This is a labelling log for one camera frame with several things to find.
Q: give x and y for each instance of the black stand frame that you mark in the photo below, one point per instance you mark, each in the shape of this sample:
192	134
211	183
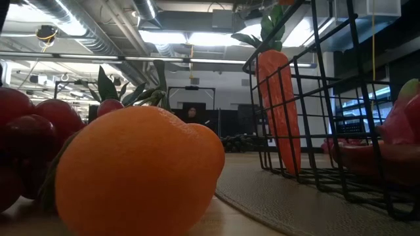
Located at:
192	88

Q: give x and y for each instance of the green plant in white pot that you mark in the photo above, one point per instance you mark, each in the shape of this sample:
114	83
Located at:
105	86

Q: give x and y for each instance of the orange mandarin cluster with leaves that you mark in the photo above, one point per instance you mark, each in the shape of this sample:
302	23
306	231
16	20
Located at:
138	170

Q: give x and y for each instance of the red bell pepper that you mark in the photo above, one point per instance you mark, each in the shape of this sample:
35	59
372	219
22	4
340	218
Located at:
338	144

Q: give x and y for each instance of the person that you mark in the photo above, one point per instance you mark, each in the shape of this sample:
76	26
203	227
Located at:
192	114

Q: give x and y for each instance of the pink dragon fruit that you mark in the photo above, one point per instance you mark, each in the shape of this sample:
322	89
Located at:
398	124

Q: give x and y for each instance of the orange carrot with green leaves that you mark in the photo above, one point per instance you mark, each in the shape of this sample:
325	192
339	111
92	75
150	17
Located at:
279	114

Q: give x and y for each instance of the red grape bunch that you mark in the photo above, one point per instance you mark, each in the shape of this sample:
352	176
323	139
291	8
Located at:
26	137

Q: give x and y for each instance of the long ceiling light bar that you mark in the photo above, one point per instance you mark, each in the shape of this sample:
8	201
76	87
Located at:
98	58

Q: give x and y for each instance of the black grape bunch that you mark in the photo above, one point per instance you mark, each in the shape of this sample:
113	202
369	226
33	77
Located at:
238	144

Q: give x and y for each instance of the round grey mat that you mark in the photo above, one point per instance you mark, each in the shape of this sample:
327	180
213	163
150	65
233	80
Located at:
279	203

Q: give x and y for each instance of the grey ceiling unit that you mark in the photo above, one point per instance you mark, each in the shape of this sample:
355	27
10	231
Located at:
222	19

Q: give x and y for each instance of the black partition wall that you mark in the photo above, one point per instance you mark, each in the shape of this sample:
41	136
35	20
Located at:
229	121

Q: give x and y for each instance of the silver ceiling duct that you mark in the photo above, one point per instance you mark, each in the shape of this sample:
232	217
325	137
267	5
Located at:
98	39
146	8

